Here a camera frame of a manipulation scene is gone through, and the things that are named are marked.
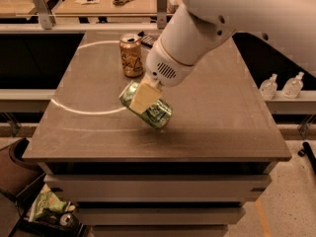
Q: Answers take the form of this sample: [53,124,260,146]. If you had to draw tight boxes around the middle metal bracket post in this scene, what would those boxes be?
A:
[156,0,167,29]

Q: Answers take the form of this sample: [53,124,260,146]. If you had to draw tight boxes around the green soda can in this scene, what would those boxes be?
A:
[118,81,173,129]

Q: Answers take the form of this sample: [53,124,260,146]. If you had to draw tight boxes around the clear sanitizer bottle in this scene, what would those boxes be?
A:
[259,74,277,101]
[282,72,304,99]

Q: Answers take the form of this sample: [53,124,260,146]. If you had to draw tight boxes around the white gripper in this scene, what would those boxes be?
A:
[129,39,194,114]

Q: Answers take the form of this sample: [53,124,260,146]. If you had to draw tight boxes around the gold soda can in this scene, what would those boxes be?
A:
[119,34,143,78]

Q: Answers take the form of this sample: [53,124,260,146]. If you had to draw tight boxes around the metal bracket post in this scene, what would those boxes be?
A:
[156,0,167,29]
[33,0,55,30]

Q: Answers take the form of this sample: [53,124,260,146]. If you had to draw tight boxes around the green snack bag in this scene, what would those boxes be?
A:
[29,185,75,222]

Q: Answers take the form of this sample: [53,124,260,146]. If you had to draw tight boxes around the grey drawer cabinet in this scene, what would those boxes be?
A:
[45,174,272,237]

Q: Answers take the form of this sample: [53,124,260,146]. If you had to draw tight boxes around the black bin with trash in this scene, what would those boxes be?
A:
[8,184,85,237]

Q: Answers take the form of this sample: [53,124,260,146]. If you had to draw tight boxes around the crushed can in bin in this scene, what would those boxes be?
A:
[59,213,77,228]

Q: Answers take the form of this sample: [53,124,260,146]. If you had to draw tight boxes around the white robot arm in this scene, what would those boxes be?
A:
[130,0,316,114]

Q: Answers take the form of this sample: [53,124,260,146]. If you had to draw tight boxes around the white power strip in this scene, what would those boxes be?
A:
[167,0,179,13]

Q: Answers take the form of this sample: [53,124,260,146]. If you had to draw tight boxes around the left metal bracket post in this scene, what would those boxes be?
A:
[33,0,55,30]

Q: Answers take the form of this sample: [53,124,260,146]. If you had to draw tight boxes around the scissors on back desk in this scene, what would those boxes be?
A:
[113,0,135,6]

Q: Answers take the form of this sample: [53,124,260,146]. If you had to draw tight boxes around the black calculator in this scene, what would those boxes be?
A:
[137,32,157,48]

